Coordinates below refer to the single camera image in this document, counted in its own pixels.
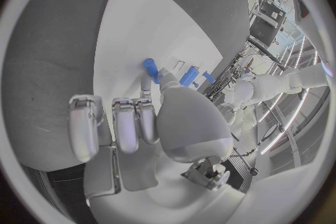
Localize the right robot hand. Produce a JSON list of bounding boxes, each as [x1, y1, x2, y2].
[[68, 67, 246, 224]]

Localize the blue cylinder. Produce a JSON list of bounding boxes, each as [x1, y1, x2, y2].
[[142, 58, 162, 85]]

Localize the blue block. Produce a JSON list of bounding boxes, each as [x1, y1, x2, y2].
[[179, 66, 201, 87]]

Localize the dark equipment rack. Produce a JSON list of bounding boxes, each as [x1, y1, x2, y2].
[[246, 0, 288, 47]]

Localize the white task board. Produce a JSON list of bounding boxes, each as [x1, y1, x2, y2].
[[92, 0, 224, 146]]

